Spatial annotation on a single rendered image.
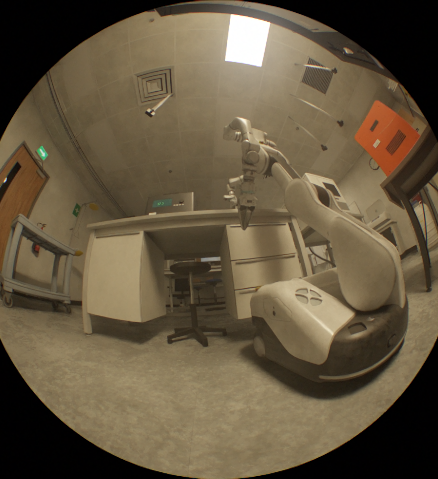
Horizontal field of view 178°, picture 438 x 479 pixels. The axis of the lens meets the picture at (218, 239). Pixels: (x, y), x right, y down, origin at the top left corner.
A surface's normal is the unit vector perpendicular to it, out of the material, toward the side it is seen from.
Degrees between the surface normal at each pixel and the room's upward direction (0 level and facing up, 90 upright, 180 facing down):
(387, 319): 39
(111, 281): 90
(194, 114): 180
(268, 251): 90
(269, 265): 90
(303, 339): 90
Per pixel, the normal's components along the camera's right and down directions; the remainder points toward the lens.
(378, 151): -0.99, 0.07
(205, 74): 0.11, 0.92
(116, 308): 0.07, -0.40
